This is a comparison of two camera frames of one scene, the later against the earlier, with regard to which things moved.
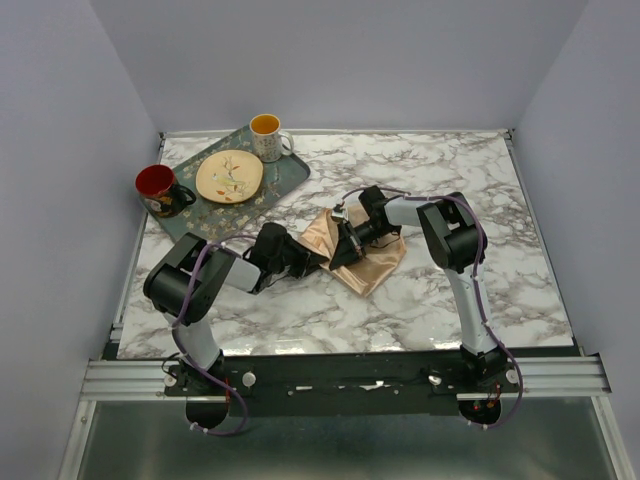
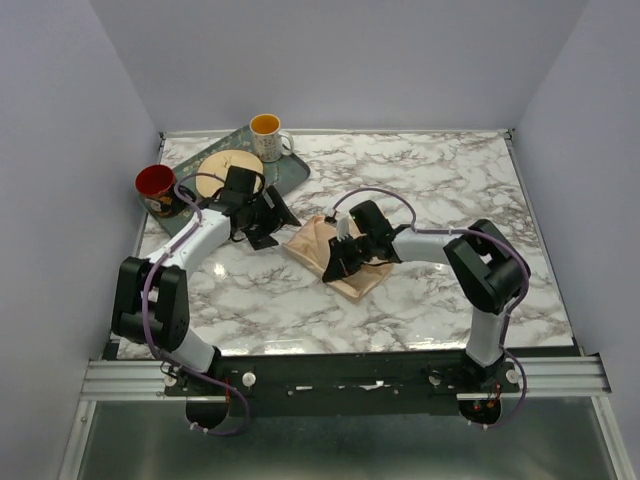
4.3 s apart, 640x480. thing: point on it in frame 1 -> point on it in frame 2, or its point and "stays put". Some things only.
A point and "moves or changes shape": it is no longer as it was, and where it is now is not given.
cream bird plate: [230, 177] stays put
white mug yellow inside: [266, 138] stays put
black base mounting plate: [344, 383] stays put
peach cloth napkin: [362, 274] moves or changes shape
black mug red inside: [160, 192] stays put
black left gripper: [306, 262] -> [280, 214]
